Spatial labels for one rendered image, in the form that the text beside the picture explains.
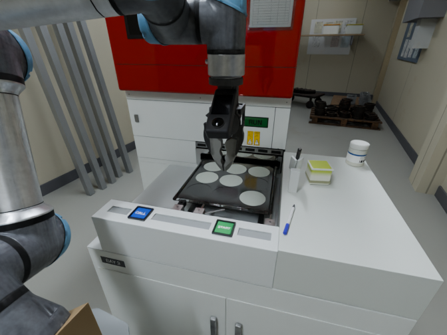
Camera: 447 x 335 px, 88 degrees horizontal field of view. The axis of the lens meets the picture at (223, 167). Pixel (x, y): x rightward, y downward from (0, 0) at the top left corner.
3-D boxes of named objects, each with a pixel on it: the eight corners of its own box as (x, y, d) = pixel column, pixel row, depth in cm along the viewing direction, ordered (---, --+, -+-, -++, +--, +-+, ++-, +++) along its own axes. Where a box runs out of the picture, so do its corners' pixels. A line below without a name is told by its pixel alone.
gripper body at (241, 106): (245, 127, 57) (247, 75, 52) (239, 139, 50) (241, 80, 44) (215, 125, 59) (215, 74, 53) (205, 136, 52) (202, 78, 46)
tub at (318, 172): (304, 175, 91) (306, 159, 88) (324, 175, 91) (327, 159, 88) (308, 185, 85) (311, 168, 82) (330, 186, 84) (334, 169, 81)
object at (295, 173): (286, 183, 86) (291, 149, 80) (297, 184, 85) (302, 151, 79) (286, 192, 81) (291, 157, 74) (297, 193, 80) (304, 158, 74)
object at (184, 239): (119, 230, 85) (110, 199, 78) (274, 260, 73) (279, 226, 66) (101, 250, 76) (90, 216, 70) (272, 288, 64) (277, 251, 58)
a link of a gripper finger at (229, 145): (240, 163, 60) (241, 129, 56) (235, 174, 55) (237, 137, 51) (228, 162, 61) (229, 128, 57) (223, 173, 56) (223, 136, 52)
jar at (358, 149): (343, 159, 104) (348, 139, 100) (360, 160, 103) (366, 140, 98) (346, 165, 98) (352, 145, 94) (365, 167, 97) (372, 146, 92)
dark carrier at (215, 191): (205, 160, 119) (205, 159, 119) (273, 167, 112) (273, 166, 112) (177, 197, 90) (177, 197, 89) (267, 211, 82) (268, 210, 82)
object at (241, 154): (197, 163, 127) (196, 147, 122) (280, 172, 117) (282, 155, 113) (196, 164, 125) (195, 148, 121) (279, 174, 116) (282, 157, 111)
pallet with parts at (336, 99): (372, 115, 533) (377, 97, 515) (328, 111, 565) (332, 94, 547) (366, 103, 641) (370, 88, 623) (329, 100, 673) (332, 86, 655)
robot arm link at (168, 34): (125, -27, 36) (195, -28, 36) (149, 10, 47) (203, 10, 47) (128, 27, 37) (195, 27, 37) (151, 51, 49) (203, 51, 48)
